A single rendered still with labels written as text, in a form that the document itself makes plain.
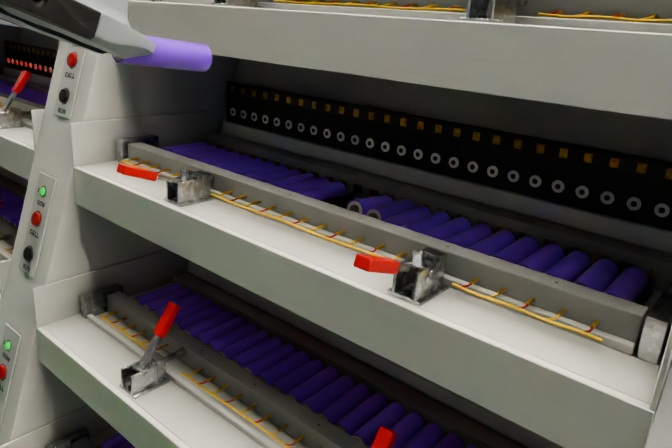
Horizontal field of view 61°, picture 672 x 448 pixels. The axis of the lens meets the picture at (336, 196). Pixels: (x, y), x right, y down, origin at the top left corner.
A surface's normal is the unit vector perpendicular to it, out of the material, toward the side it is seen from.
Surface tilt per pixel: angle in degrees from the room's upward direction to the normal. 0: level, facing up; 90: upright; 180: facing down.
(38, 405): 90
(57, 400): 90
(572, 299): 107
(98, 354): 17
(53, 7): 92
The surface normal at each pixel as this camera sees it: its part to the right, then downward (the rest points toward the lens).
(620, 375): 0.07, -0.95
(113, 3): 0.76, 0.25
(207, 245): -0.64, 0.18
